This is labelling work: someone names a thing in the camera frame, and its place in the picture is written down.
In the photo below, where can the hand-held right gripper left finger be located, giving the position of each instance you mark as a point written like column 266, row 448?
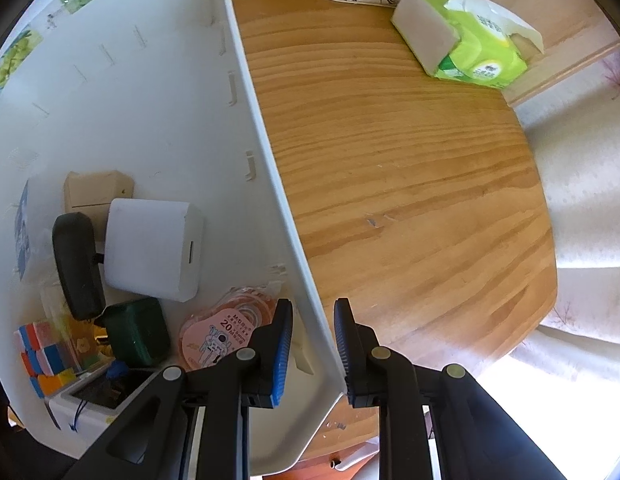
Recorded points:
column 282, row 355

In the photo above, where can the light wooden board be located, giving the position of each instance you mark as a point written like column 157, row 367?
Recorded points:
column 565, row 25

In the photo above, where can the yellow transparent packet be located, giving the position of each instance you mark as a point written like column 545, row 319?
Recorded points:
column 82, row 345

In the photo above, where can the colourful puzzle cube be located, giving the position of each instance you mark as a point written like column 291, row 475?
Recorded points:
column 45, row 360

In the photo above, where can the white small box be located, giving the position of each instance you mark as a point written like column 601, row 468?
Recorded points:
column 62, row 402

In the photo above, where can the black power adapter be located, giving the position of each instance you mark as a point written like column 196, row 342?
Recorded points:
column 77, row 270

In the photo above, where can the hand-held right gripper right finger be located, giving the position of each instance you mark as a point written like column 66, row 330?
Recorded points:
column 342, row 340

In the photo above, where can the white plastic storage bin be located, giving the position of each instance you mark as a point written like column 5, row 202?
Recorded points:
column 165, row 110

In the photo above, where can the beige small box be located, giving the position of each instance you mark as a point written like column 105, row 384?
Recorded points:
column 90, row 190

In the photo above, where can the white floral cloth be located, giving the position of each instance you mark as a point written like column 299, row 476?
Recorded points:
column 580, row 200

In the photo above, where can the green tissue pack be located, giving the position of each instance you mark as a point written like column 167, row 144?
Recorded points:
column 470, row 45

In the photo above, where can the white rounded plastic container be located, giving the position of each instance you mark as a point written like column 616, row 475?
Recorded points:
column 145, row 245

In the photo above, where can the clear plastic box blue label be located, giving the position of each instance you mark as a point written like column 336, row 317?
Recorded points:
column 25, row 230

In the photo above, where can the small blue object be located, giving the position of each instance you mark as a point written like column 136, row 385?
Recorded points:
column 116, row 371

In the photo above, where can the pink tape blister pack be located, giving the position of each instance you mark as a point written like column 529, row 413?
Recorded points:
column 210, row 335

